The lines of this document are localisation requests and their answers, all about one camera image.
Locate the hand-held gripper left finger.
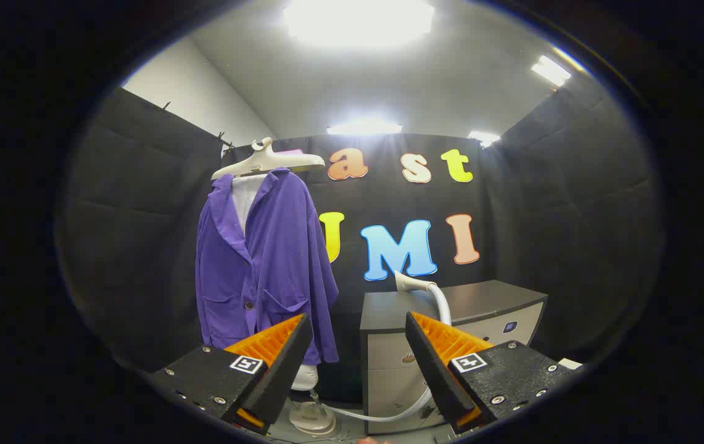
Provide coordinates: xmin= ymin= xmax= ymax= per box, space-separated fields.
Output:
xmin=148 ymin=313 xmax=314 ymax=435

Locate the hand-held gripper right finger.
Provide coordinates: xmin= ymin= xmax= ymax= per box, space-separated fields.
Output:
xmin=405 ymin=311 xmax=584 ymax=435

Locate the purple jacket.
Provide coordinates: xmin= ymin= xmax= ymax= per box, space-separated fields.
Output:
xmin=196 ymin=168 xmax=340 ymax=366

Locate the white steamer base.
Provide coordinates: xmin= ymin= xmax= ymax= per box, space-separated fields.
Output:
xmin=289 ymin=400 xmax=337 ymax=437

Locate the white clothes hanger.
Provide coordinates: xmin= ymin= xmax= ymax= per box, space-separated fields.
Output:
xmin=211 ymin=137 xmax=326 ymax=181

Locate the grey drawer cabinet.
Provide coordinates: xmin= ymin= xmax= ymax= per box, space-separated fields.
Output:
xmin=360 ymin=280 xmax=549 ymax=435

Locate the black backdrop cloth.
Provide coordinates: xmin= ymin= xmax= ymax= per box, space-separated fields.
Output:
xmin=56 ymin=86 xmax=664 ymax=405

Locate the narrow ceiling light panel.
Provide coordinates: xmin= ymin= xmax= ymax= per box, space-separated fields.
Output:
xmin=531 ymin=55 xmax=573 ymax=87

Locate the large ceiling light panel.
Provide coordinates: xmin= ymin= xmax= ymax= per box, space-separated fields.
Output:
xmin=283 ymin=0 xmax=436 ymax=49

